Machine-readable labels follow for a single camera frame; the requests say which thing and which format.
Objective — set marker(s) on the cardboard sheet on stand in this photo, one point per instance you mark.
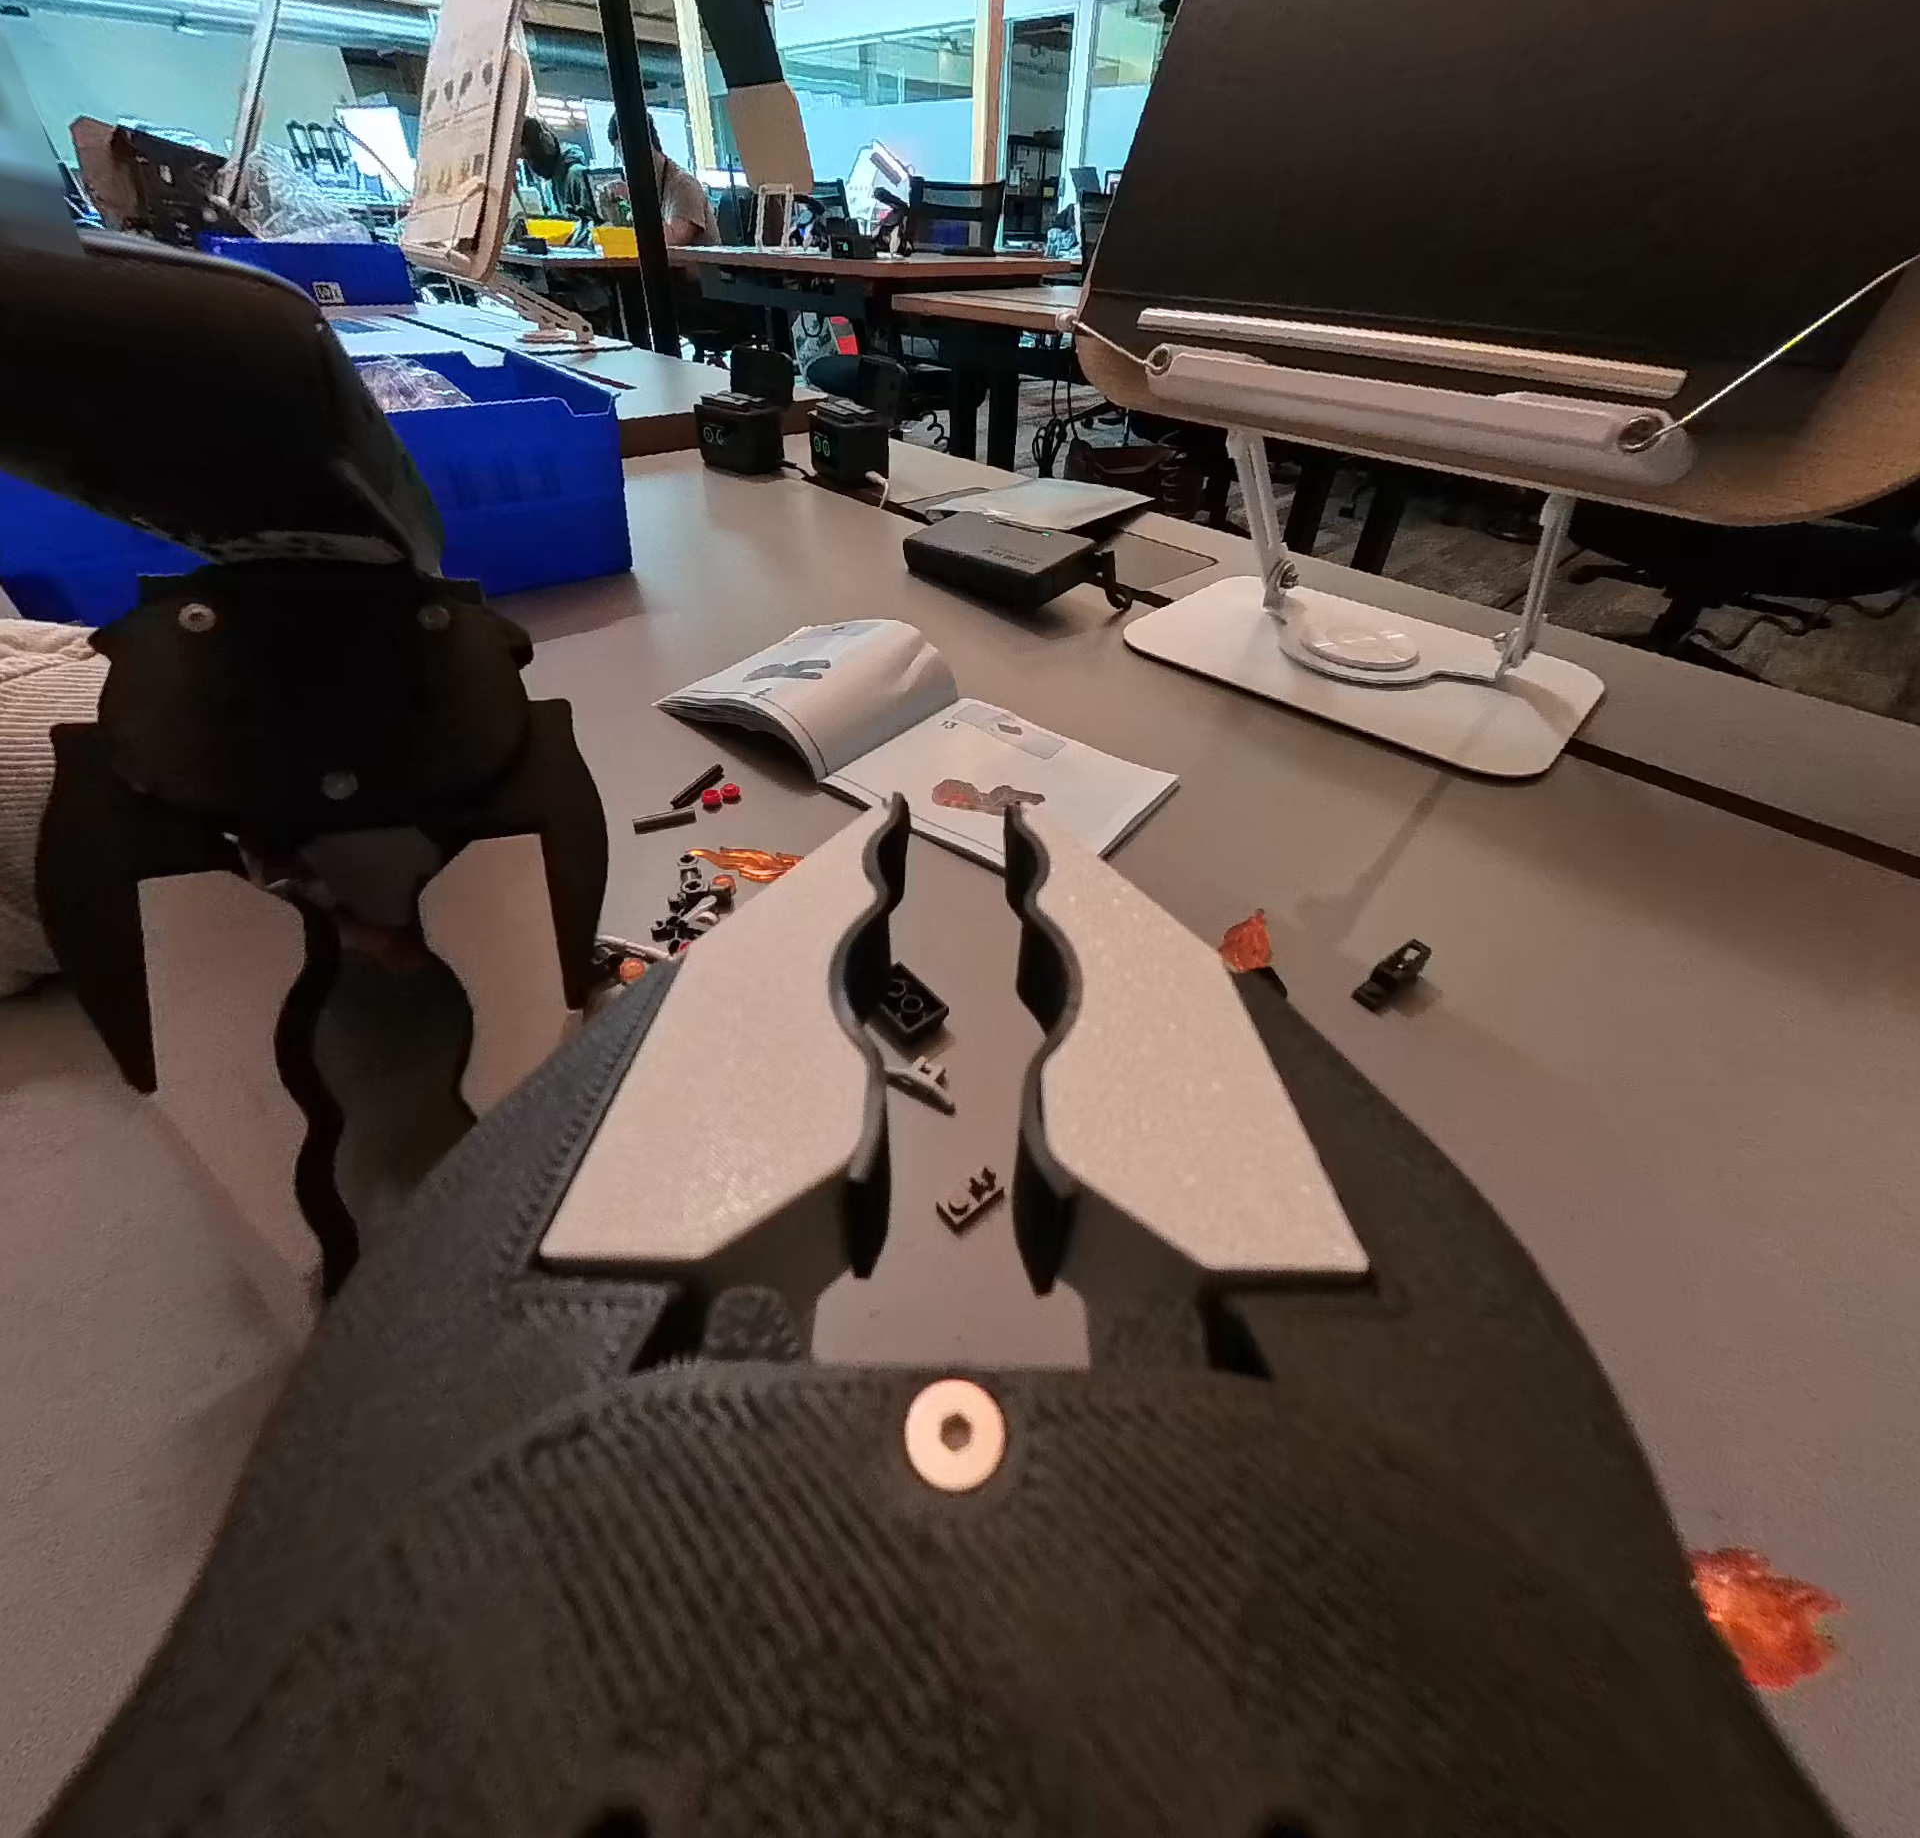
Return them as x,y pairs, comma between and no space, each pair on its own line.
471,84

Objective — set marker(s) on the yellow plastic bin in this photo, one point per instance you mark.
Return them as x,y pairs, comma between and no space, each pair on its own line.
548,234
617,240

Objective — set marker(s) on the black vertical pole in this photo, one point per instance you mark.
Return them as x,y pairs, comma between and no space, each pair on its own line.
622,128

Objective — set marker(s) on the large orange lego flame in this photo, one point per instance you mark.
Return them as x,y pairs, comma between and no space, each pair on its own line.
1771,1614

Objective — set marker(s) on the small orange lego flame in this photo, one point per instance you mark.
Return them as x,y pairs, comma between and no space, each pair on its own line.
1245,940

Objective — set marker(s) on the blue plastic bin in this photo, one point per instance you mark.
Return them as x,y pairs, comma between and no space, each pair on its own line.
91,549
510,488
301,270

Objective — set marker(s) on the wooden background table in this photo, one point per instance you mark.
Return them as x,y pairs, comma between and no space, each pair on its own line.
840,266
601,375

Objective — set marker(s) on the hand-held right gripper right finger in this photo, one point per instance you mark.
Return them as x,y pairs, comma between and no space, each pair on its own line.
1186,1103

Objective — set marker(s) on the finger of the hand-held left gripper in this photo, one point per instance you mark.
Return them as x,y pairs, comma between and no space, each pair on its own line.
226,999
502,938

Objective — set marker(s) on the black battery charger case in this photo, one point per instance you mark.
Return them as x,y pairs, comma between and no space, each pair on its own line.
847,444
735,428

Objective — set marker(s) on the black lego clip piece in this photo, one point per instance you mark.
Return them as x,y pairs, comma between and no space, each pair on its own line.
1396,973

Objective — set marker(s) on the open cardboard box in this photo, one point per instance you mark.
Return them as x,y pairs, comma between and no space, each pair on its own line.
150,180

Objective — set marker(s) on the lego instruction booklet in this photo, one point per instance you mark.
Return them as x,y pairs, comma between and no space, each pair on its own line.
900,736

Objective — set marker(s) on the black lego brick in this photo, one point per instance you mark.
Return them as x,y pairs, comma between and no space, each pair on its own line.
910,1001

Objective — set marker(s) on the grey lego piece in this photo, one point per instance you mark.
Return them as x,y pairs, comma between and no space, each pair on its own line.
921,1084

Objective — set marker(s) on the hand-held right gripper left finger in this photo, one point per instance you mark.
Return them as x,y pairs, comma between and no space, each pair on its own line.
720,1103

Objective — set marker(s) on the black power bank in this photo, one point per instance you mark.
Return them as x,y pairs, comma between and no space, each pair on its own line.
997,559

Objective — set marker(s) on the clear plastic bag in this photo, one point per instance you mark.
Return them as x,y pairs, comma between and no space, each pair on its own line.
411,384
307,196

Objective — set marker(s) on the silver foil pouch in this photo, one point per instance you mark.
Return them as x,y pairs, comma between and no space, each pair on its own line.
1050,503

